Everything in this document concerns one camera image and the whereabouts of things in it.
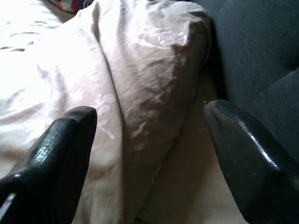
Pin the dark grey padded headboard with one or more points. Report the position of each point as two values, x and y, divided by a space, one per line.
257 46

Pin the beige floral bed sheet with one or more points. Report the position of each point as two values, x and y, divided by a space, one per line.
35 70

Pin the large beige floral pillow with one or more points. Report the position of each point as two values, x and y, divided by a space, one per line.
151 81

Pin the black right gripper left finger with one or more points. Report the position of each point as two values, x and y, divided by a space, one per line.
51 168

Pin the striped red blue bolster pillow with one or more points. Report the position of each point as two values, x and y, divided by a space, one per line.
70 4

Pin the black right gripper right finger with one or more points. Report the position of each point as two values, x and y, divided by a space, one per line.
252 168

